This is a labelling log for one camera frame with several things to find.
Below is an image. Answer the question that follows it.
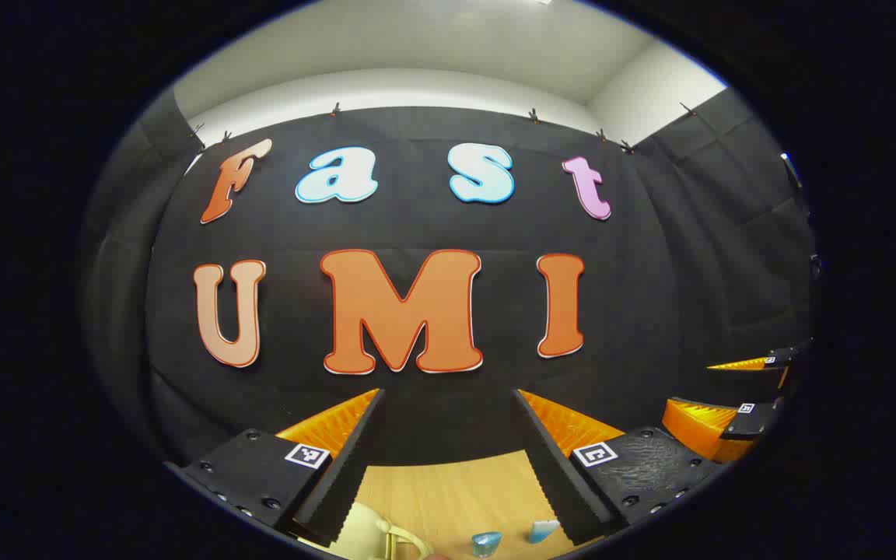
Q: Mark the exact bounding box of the cream yellow suitcase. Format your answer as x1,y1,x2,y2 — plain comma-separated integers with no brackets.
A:
296,502,433,560

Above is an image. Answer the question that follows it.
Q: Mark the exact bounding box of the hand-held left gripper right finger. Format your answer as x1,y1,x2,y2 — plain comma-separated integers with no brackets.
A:
510,387,729,548

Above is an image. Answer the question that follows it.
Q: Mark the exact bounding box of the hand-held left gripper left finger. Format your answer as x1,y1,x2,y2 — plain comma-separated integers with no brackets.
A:
164,387,387,549

